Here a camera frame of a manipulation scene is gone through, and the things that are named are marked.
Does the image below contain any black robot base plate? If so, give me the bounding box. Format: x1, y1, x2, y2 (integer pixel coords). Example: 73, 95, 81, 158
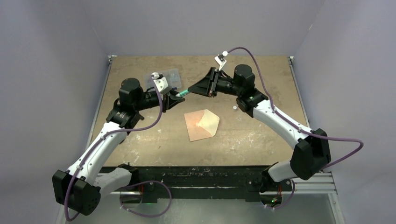
77, 165, 293, 205

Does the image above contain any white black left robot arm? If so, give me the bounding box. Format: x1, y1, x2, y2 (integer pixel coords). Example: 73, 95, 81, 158
52, 77, 189, 221

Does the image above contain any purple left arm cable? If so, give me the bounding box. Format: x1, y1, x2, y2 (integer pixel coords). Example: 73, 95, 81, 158
64, 74, 172, 222

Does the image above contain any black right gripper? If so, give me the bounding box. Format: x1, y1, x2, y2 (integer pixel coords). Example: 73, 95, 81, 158
188, 68, 242, 98

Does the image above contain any clear plastic organizer box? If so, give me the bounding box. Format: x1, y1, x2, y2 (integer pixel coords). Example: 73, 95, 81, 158
143, 68, 182, 90

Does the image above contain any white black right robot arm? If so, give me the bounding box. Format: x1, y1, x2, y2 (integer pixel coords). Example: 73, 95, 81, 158
188, 64, 331, 190

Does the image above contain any green white glue stick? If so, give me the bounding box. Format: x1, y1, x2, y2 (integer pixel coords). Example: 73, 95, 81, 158
176, 90, 190, 98

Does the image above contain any aluminium frame rail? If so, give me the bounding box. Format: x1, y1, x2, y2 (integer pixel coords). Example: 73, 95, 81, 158
64, 172, 338, 195

